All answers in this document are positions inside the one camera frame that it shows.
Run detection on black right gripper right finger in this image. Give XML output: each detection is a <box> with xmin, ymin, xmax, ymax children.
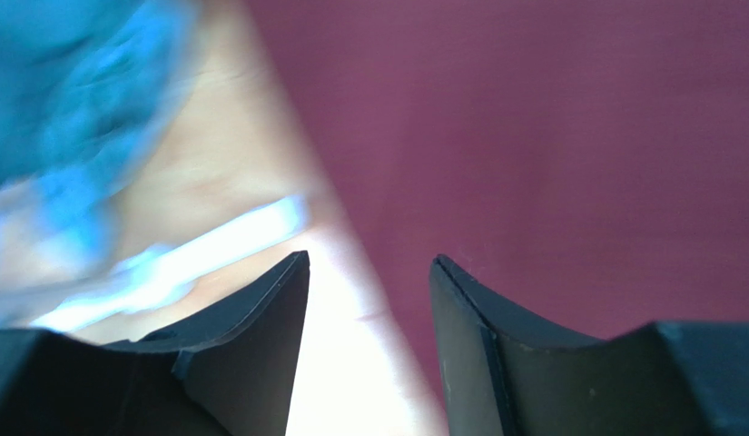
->
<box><xmin>429</xmin><ymin>255</ymin><xmax>658</xmax><ymax>435</ymax></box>

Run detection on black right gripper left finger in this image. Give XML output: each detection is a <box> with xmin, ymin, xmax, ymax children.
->
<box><xmin>109</xmin><ymin>251</ymin><xmax>310</xmax><ymax>435</ymax></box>

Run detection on dark red cloth napkin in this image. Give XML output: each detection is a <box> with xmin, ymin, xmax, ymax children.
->
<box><xmin>248</xmin><ymin>1</ymin><xmax>749</xmax><ymax>391</ymax></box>

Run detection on silver and white clothes rack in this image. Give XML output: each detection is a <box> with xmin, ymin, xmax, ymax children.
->
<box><xmin>29</xmin><ymin>195</ymin><xmax>310</xmax><ymax>332</ymax></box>

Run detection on blue-grey t-shirt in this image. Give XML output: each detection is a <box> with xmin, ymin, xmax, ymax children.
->
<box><xmin>0</xmin><ymin>1</ymin><xmax>199</xmax><ymax>285</ymax></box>

